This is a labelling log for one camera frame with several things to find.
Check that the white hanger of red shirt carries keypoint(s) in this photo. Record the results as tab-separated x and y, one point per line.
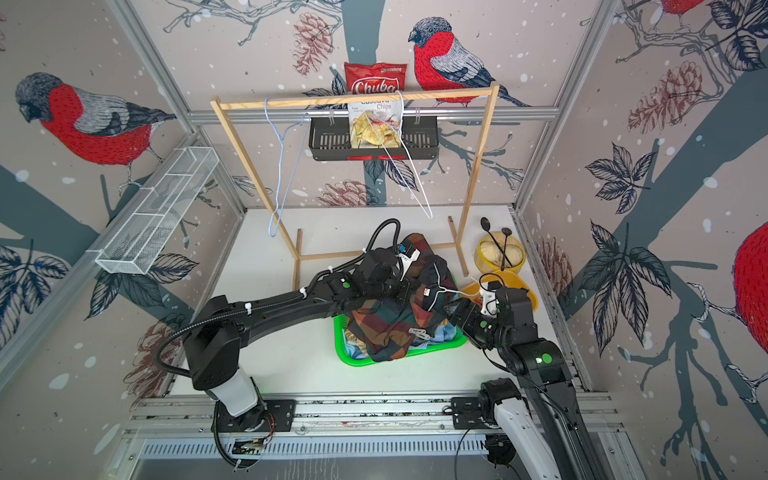
431	286

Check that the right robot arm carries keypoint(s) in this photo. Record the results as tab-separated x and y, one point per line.
536	407

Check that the long black spoon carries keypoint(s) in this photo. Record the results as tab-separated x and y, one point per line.
491	249

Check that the dark red plaid shirt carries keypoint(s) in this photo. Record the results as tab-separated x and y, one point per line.
384	325

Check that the green perforated plastic tray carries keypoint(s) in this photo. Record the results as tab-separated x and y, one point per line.
340	323

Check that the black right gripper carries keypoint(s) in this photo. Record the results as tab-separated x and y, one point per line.
467	324

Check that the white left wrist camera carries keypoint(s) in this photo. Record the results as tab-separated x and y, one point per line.
406	256

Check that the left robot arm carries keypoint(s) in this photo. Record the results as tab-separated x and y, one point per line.
207	351

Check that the short black spoon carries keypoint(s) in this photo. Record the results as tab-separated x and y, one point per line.
505	260

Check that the white wire hanger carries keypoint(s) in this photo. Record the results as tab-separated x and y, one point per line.
281	190

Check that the yellow plaid flannel shirt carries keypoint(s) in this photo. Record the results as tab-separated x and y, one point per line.
353	347

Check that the wooden clothes rack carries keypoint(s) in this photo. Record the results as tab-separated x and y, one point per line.
457	228

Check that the yellow plastic tray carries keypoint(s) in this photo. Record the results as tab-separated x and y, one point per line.
508	277

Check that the black wall basket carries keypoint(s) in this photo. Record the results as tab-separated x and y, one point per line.
330	140

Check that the light blue long-sleeve shirt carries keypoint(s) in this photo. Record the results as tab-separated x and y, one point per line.
444	336

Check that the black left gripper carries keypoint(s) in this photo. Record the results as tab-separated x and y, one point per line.
405	288

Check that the white wire mesh basket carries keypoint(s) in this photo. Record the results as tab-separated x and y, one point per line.
142	237

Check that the yellow bamboo steamer basket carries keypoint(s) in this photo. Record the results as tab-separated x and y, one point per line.
515	252

